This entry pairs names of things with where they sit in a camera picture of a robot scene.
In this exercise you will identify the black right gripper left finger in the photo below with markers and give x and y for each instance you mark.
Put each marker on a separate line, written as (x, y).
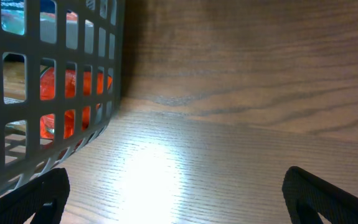
(44, 199)

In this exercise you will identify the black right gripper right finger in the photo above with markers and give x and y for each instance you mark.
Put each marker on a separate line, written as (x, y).
(308, 198)

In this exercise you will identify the orange yellow cracker package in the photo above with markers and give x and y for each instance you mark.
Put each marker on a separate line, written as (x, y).
(15, 92)

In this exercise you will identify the teal small snack packet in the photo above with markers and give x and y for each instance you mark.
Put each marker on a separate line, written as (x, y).
(13, 21)

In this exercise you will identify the blue tissue multipack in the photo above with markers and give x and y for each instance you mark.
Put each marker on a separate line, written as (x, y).
(16, 7)

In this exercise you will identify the grey plastic basket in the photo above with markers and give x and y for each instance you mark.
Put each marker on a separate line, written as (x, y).
(80, 35)

